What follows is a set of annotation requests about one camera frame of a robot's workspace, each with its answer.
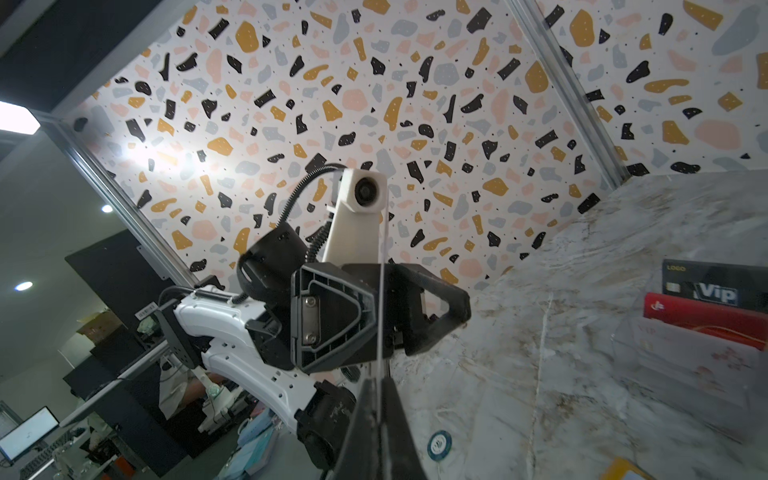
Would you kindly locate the red card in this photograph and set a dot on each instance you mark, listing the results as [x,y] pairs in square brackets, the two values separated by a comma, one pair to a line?
[746,327]

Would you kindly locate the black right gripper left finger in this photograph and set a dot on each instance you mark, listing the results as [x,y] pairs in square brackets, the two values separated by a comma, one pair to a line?
[360,454]

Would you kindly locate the aluminium corner post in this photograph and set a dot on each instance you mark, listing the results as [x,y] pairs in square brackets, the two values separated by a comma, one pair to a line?
[571,92]
[161,256]

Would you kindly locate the teal round token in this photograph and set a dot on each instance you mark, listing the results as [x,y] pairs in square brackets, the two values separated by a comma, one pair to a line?
[439,445]

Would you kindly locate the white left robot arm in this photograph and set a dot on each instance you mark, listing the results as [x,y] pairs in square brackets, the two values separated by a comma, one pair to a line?
[207,328]

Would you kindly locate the aluminium corner post right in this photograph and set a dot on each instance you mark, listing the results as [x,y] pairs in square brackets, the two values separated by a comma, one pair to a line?
[571,92]

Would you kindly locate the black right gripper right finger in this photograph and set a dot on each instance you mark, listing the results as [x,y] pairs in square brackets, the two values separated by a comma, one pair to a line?
[399,456]

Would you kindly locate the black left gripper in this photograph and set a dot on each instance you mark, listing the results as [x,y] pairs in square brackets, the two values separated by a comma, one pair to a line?
[319,317]

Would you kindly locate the aluminium corner post left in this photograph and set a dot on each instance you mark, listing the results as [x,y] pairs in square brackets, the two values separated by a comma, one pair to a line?
[161,256]

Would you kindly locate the clear acrylic card stand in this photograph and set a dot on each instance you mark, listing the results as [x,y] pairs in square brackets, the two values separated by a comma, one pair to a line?
[721,383]

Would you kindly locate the computer monitor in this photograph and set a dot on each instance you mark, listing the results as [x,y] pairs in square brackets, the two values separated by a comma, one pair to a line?
[27,434]

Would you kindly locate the yellow leather card holder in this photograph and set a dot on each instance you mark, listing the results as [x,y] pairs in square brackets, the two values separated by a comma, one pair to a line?
[623,469]

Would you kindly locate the ceiling light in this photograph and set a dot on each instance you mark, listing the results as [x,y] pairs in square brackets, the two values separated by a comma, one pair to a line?
[17,119]

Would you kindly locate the black VIP card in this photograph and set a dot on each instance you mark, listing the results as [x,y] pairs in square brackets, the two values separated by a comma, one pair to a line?
[738,286]

